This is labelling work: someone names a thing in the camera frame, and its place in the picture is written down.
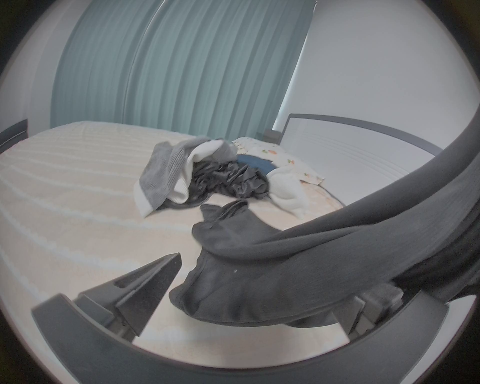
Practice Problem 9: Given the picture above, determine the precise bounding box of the white printed pillow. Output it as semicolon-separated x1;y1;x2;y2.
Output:
229;137;326;186

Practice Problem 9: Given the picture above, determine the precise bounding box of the black T-shirt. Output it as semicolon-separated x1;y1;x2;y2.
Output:
169;110;480;331

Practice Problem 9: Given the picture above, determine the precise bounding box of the black chest of drawers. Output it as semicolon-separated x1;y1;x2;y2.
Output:
0;119;29;152

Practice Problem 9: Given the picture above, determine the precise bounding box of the blue-green curtain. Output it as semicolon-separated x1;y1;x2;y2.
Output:
125;0;316;139
50;0;163;130

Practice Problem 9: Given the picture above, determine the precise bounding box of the bed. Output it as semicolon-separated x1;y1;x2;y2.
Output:
0;113;447;372

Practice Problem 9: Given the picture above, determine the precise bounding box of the pile of clothes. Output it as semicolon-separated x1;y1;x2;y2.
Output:
134;136;314;220

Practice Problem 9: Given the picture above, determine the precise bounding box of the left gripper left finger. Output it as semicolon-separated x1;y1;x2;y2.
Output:
77;252;182;338

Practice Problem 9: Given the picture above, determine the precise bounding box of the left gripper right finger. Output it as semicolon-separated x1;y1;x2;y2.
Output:
335;285;404;336

